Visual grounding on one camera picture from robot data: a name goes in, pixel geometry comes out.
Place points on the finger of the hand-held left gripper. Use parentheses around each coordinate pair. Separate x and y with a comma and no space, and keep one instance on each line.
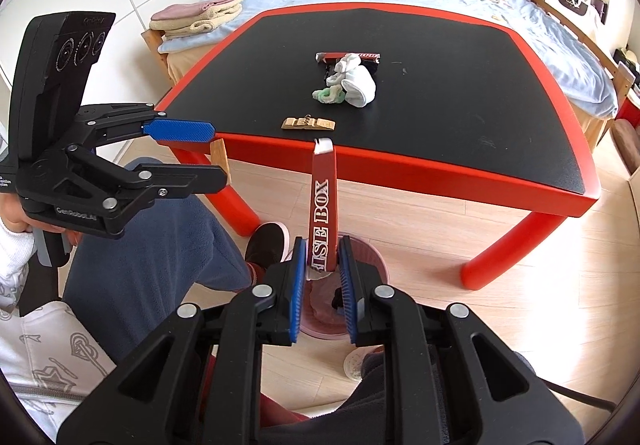
(197,178)
(182,131)

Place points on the red snack wrapper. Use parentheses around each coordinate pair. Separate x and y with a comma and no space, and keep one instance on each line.
(367,57)

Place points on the red and black table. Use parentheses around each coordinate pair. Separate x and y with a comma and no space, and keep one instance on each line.
(450,115)

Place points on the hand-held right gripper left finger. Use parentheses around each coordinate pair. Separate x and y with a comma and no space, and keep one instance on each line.
(295,292)

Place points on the person's leg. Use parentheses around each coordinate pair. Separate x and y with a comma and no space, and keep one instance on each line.
(370,405)
(145,265)

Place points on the long red printed wrapper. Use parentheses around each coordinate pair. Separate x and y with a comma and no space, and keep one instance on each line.
(322,205)

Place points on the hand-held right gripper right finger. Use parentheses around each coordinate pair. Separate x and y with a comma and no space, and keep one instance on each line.
(348,297)

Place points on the wooden clothespin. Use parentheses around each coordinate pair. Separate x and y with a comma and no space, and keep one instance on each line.
(307,124)

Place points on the white dotted slipper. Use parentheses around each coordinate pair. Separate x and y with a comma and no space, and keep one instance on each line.
(354,365)

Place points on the pink waste bin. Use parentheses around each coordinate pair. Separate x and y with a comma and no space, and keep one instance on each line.
(367,260)

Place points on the small wooden clip piece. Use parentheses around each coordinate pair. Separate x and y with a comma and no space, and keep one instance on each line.
(219,155)

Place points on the person's left leg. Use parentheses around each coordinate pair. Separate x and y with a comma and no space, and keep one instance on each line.
(145,265)

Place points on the white printed hoodie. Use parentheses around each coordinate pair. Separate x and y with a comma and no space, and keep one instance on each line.
(45,365)

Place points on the folded pink towel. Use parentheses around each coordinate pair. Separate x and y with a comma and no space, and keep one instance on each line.
(185,11)

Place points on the person's left forearm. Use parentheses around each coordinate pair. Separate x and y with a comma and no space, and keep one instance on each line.
(15,255)

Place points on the bed with blue sheet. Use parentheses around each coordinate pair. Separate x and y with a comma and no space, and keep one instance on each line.
(525,20)

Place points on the person's right leg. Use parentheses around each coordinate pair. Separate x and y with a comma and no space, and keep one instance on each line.
(370,405)

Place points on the black slip-on shoe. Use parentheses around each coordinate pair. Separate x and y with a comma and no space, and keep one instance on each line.
(265,245)

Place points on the person's left hand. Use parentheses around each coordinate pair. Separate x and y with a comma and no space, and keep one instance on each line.
(12,215)

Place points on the brown cushion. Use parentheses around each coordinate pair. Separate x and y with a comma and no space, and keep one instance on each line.
(629,145)

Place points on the folded beige pink towels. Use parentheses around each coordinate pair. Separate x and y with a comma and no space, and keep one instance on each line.
(200,26)

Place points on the white and green socks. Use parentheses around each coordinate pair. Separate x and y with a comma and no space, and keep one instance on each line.
(356,85)

